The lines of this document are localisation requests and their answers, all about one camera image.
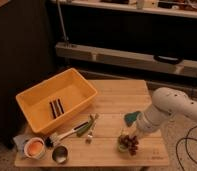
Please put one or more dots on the metal pole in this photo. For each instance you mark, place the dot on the metal pole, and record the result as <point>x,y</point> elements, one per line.
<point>62,22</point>

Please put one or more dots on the white bowl with orange inside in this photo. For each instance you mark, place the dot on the white bowl with orange inside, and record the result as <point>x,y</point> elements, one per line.
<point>34,148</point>

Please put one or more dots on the green sponge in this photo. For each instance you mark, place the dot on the green sponge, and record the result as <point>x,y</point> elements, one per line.
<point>130,118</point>

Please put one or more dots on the dark red grape bunch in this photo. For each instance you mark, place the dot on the dark red grape bunch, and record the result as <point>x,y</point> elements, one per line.
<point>133,149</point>

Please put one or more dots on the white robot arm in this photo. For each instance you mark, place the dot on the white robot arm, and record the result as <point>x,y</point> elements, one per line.
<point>165,103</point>

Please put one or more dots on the dish brush with green handle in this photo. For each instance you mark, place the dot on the dish brush with green handle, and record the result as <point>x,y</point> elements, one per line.
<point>55,138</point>

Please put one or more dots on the white shelf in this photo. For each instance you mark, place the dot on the white shelf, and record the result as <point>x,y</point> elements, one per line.
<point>138,7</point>

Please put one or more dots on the small metal cup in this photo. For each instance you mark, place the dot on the small metal cup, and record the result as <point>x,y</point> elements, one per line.
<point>60,154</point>

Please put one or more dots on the yellow plastic bin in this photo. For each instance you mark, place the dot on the yellow plastic bin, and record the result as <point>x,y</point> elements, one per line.
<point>54,101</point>

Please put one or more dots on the grey cloth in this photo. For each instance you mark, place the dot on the grey cloth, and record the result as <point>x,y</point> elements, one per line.
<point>20,141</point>

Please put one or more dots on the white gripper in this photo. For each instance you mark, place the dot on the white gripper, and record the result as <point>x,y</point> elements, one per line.
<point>138,133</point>

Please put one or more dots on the green plastic cup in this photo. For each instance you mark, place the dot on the green plastic cup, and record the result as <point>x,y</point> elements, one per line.
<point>124,143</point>

